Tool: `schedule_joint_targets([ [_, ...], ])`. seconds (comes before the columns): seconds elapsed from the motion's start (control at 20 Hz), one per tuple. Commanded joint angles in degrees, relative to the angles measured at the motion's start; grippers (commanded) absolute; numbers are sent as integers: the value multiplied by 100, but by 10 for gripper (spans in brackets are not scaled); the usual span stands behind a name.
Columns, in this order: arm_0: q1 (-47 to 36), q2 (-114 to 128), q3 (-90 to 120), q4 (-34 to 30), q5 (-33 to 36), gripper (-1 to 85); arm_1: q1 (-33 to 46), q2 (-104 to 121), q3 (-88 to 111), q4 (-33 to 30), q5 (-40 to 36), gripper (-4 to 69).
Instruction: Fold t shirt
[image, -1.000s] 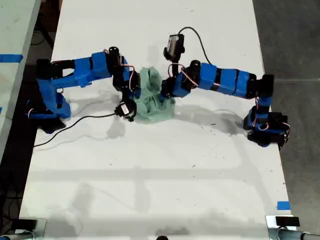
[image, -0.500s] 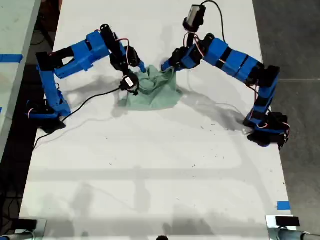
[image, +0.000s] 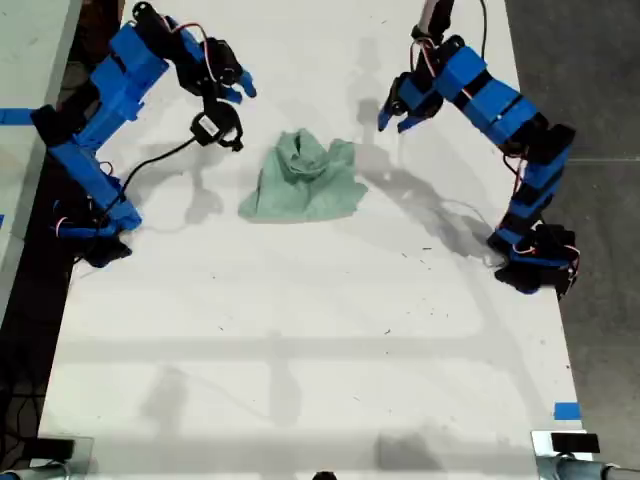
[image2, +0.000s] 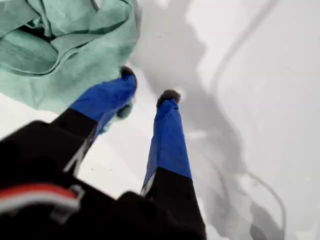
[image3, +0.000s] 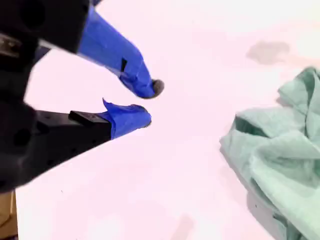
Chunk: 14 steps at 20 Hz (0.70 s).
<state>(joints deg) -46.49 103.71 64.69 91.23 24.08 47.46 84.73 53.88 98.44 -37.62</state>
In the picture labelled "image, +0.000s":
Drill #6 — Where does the pale green T-shirt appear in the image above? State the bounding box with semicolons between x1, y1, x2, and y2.
237;127;370;225

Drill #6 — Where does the white side table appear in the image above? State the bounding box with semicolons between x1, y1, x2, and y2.
0;0;84;321

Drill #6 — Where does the long blue tape strip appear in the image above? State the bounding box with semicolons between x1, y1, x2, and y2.
0;106;45;127

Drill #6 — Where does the short blue tape strip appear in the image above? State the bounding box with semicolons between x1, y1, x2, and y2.
553;401;583;422

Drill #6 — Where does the white mounting plate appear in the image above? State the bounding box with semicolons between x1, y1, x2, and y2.
530;429;597;459

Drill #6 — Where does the small black box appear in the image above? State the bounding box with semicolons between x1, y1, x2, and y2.
550;432;601;454
33;437;77;462

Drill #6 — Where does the clear mounting plate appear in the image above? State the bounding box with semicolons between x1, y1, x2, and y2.
28;435;96;474

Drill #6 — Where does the grey metal pipe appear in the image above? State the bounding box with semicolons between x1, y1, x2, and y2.
536;455;640;480
0;462;87;480

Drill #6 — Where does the black camera stalk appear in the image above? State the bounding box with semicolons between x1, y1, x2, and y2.
203;94;246;153

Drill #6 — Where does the grey and black camera box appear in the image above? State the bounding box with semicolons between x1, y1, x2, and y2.
416;0;458;39

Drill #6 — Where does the black camera cable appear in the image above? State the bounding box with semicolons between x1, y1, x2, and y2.
101;136;199;217
478;0;491;59

